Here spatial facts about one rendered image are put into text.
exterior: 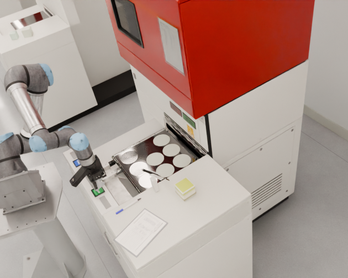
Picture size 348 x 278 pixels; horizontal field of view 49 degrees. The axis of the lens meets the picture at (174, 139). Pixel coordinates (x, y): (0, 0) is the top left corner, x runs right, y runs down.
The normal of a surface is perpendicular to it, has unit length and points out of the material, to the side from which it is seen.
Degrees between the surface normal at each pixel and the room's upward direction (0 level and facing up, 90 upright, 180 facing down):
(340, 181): 0
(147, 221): 0
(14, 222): 0
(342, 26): 90
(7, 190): 90
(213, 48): 90
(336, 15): 90
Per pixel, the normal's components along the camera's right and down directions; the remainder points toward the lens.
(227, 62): 0.54, 0.52
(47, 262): 0.27, 0.63
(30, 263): -0.15, -0.72
